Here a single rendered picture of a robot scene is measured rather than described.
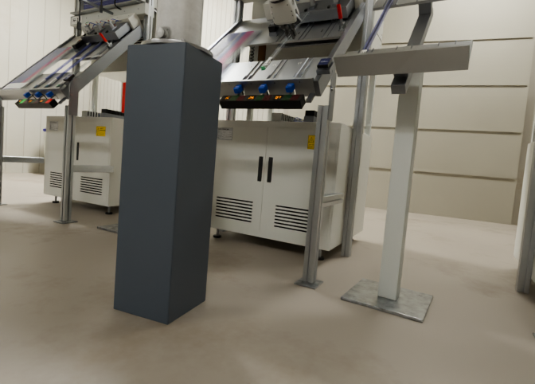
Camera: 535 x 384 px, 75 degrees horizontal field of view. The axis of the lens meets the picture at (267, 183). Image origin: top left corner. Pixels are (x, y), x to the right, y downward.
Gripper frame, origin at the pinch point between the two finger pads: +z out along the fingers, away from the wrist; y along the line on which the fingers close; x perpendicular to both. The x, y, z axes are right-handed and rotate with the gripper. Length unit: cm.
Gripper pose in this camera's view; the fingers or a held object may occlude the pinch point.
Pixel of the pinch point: (290, 33)
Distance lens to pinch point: 157.2
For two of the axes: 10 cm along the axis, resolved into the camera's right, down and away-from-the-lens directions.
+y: -8.8, -1.0, 4.7
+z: 3.3, 5.8, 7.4
